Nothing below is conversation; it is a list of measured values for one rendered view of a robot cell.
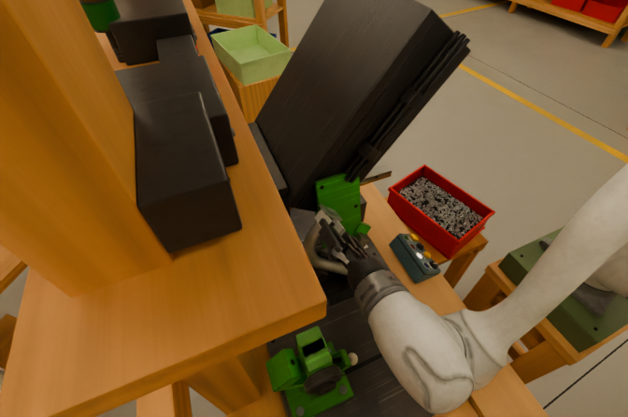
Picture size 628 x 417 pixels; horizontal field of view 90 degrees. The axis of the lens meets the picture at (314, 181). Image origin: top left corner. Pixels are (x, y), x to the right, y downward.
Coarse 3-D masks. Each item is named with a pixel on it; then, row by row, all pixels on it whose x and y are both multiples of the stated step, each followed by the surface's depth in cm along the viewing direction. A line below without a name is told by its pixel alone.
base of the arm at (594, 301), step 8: (544, 240) 98; (552, 240) 98; (544, 248) 99; (584, 288) 86; (592, 288) 85; (576, 296) 88; (584, 296) 87; (592, 296) 86; (600, 296) 86; (608, 296) 86; (584, 304) 87; (592, 304) 86; (600, 304) 86; (592, 312) 85; (600, 312) 84
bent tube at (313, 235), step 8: (328, 208) 78; (328, 216) 76; (336, 216) 76; (312, 232) 77; (312, 240) 77; (304, 248) 79; (312, 248) 78; (312, 256) 80; (312, 264) 81; (320, 264) 82; (328, 264) 84; (336, 264) 86; (336, 272) 86; (344, 272) 87
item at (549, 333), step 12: (492, 264) 105; (492, 276) 105; (504, 276) 102; (504, 288) 102; (540, 324) 93; (552, 336) 90; (612, 336) 90; (564, 348) 88; (564, 360) 88; (576, 360) 85
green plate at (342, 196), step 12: (324, 180) 74; (336, 180) 76; (324, 192) 76; (336, 192) 77; (348, 192) 79; (324, 204) 78; (336, 204) 79; (348, 204) 81; (360, 204) 82; (348, 216) 83; (360, 216) 84; (348, 228) 85
